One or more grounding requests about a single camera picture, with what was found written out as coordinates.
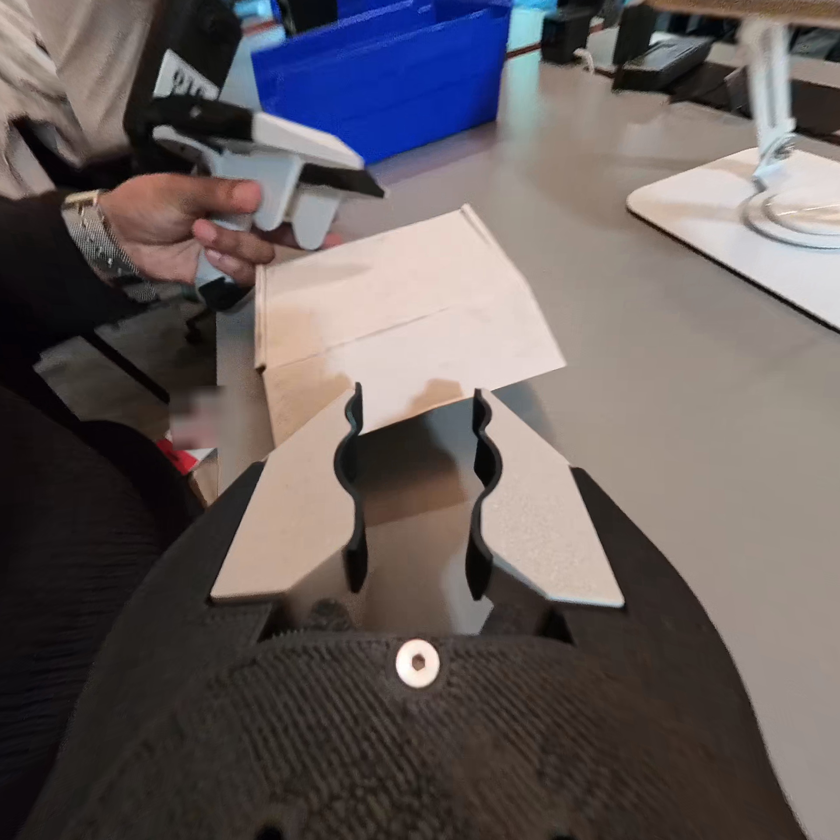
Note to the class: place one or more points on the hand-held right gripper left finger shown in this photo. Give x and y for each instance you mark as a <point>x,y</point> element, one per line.
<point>295,525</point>

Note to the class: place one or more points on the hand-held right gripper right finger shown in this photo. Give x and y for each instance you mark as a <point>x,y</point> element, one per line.
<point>551,525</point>

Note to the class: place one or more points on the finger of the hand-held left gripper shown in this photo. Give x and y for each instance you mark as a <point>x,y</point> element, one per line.
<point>341,180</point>
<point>308,141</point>

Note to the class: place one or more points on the white cardboard box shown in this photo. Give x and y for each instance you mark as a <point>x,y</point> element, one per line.
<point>407,295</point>

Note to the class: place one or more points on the person's left forearm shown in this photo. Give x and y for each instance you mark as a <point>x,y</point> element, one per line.
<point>39,282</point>

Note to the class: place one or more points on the grey desk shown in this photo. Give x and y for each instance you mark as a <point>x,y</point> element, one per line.
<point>656,426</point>

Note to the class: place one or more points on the person's left hand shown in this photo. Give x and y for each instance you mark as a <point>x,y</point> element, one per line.
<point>151,223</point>

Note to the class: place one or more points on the blue plastic bin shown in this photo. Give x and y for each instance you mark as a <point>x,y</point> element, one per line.
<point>394,85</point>

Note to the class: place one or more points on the beige striped cloth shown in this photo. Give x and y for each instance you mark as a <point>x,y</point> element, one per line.
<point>79,59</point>

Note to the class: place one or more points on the red white packet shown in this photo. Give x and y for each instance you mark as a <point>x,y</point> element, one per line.
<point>180,456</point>

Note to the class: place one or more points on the silver wristwatch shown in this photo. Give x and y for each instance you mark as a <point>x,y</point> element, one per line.
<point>92,229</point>

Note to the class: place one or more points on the person's black clothing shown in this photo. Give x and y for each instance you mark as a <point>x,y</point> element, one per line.
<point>79,525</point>

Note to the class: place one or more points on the black chair base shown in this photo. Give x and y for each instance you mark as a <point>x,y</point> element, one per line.
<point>128,366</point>

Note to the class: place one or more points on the black electronic device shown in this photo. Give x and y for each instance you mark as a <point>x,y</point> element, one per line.
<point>663,62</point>

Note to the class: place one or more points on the white display stand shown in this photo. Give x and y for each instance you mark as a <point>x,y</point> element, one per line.
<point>722,216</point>

